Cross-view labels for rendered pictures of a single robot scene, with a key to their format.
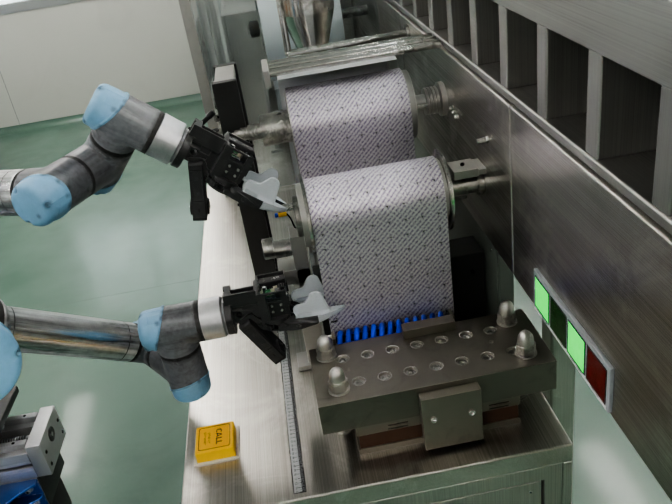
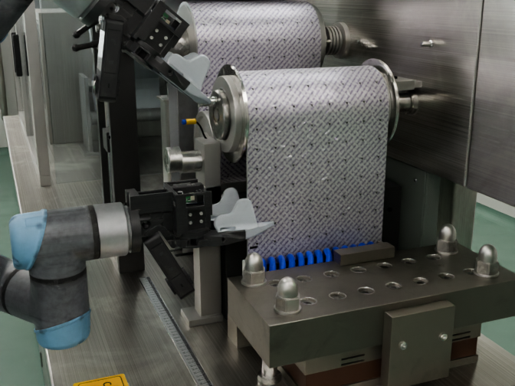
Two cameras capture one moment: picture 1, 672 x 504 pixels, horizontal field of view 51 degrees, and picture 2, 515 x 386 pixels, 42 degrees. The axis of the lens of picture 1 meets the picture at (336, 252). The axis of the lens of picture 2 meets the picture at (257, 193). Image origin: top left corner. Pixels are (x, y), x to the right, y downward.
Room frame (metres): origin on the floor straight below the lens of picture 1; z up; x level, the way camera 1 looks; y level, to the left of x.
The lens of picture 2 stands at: (0.19, 0.32, 1.43)
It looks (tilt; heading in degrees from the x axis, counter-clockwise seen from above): 17 degrees down; 341
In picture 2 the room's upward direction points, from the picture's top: straight up
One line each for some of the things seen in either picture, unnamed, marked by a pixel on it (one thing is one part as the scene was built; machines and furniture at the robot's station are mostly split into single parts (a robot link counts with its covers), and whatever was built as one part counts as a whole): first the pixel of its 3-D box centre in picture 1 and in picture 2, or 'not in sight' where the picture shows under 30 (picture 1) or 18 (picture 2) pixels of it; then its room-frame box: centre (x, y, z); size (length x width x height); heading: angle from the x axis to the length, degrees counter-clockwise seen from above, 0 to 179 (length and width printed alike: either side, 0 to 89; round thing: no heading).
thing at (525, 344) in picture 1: (525, 342); (487, 258); (0.94, -0.29, 1.05); 0.04 x 0.04 x 0.04
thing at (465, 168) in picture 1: (466, 167); (398, 82); (1.17, -0.25, 1.28); 0.06 x 0.05 x 0.02; 93
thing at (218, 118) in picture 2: (300, 215); (222, 114); (1.15, 0.05, 1.25); 0.07 x 0.02 x 0.07; 3
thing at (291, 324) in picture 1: (294, 319); (214, 235); (1.06, 0.09, 1.09); 0.09 x 0.05 x 0.02; 84
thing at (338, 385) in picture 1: (337, 378); (287, 292); (0.93, 0.03, 1.05); 0.04 x 0.04 x 0.04
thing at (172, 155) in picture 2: (268, 248); (172, 159); (1.18, 0.12, 1.18); 0.04 x 0.02 x 0.04; 3
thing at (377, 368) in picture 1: (428, 368); (374, 296); (0.98, -0.13, 1.00); 0.40 x 0.16 x 0.06; 93
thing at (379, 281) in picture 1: (388, 283); (317, 202); (1.10, -0.08, 1.11); 0.23 x 0.01 x 0.18; 93
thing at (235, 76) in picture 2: (307, 214); (230, 113); (1.15, 0.04, 1.25); 0.15 x 0.01 x 0.15; 3
